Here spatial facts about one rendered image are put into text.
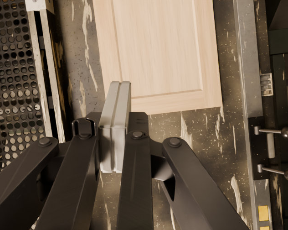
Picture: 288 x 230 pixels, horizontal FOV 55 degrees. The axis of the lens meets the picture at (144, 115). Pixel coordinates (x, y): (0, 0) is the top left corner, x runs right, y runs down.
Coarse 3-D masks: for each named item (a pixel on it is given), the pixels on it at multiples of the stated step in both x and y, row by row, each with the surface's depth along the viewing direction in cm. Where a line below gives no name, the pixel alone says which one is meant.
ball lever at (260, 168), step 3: (258, 165) 86; (261, 165) 86; (258, 168) 86; (261, 168) 86; (264, 168) 85; (267, 168) 84; (270, 168) 83; (258, 171) 86; (261, 171) 86; (264, 171) 86; (270, 171) 83; (273, 171) 82; (276, 171) 81; (279, 171) 80; (282, 171) 80; (285, 171) 78; (285, 174) 77; (285, 177) 77
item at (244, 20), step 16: (240, 0) 84; (240, 16) 84; (240, 32) 84; (240, 48) 85; (256, 48) 85; (240, 64) 87; (256, 64) 85; (240, 80) 89; (256, 80) 85; (256, 96) 86; (256, 112) 86; (256, 192) 89; (256, 208) 89; (256, 224) 90
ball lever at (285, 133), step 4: (256, 128) 85; (260, 128) 85; (284, 128) 76; (256, 132) 85; (260, 132) 85; (272, 132) 81; (276, 132) 79; (280, 132) 78; (284, 132) 76; (284, 136) 76
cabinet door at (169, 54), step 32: (96, 0) 87; (128, 0) 87; (160, 0) 87; (192, 0) 86; (128, 32) 88; (160, 32) 88; (192, 32) 87; (128, 64) 89; (160, 64) 89; (192, 64) 88; (160, 96) 89; (192, 96) 89
